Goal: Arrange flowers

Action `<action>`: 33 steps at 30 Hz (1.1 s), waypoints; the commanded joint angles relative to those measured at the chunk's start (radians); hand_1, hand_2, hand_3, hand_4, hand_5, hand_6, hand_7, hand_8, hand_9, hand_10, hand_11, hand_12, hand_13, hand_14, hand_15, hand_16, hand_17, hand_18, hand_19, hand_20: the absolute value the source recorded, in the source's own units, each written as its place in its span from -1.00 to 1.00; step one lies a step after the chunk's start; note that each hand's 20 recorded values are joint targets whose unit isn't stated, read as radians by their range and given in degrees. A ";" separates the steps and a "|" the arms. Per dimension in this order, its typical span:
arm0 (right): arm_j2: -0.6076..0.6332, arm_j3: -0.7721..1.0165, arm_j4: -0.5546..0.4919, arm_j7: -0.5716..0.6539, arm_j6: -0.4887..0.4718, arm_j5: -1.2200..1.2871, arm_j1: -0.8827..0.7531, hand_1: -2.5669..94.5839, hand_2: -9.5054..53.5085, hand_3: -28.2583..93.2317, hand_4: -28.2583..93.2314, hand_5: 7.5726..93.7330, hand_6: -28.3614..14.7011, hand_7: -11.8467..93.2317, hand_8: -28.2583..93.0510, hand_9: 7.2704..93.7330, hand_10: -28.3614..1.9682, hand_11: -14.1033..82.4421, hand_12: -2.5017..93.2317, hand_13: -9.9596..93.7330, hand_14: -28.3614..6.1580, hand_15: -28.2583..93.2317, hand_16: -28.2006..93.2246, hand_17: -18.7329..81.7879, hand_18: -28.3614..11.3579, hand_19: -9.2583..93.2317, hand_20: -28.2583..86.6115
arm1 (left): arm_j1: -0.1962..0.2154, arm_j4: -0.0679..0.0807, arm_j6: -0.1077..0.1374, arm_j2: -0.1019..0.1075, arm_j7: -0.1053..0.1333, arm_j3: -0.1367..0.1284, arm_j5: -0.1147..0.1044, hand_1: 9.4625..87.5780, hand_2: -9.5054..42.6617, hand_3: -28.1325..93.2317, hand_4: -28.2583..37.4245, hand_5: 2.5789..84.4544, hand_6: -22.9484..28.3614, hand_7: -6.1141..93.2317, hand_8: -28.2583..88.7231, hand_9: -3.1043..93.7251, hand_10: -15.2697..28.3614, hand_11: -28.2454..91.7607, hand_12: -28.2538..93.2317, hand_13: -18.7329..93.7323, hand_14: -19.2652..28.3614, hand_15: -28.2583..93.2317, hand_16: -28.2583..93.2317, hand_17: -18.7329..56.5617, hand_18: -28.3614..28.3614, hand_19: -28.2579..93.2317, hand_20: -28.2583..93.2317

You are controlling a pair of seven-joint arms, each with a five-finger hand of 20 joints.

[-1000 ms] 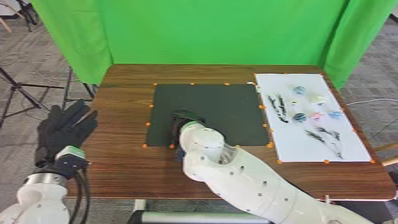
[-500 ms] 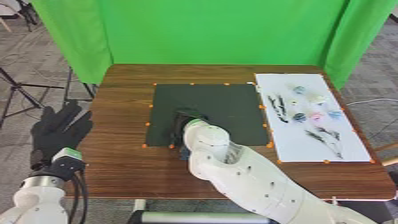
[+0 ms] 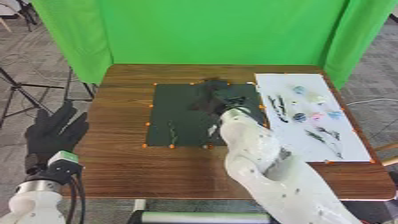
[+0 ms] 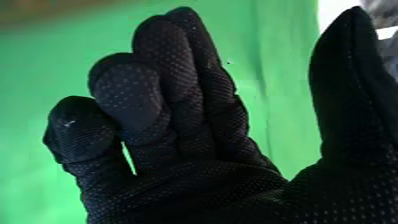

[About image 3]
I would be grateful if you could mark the green sprig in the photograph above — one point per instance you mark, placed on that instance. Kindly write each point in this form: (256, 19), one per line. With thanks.
(172, 131)
(283, 110)
(313, 136)
(331, 132)
(272, 101)

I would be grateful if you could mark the white flower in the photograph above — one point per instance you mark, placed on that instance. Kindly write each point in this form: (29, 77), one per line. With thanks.
(315, 98)

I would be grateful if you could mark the pale grey bar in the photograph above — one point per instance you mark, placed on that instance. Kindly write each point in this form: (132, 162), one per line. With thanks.
(201, 218)

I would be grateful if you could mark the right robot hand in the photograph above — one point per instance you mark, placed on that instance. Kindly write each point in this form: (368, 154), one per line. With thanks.
(222, 96)

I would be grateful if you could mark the white sheet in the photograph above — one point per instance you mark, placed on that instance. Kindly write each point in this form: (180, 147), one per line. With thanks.
(284, 83)

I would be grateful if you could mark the dark blue flower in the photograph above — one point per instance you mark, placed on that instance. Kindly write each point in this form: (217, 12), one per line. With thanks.
(299, 117)

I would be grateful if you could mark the pink flower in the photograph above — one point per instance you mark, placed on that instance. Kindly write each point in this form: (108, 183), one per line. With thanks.
(316, 116)

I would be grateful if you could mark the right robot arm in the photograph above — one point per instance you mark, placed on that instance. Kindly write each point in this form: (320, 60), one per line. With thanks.
(260, 156)

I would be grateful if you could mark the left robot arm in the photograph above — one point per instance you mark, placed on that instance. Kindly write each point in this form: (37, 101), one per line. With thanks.
(34, 205)

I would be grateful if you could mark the dark mat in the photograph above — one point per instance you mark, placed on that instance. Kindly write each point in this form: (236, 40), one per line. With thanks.
(178, 106)

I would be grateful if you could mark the black tripod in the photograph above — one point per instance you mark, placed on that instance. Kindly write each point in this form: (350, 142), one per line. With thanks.
(18, 88)

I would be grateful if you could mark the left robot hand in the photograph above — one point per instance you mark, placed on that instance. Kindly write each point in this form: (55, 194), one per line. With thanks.
(53, 131)

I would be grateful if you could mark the pale blue flower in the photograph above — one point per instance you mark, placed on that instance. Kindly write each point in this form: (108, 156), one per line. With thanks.
(334, 114)

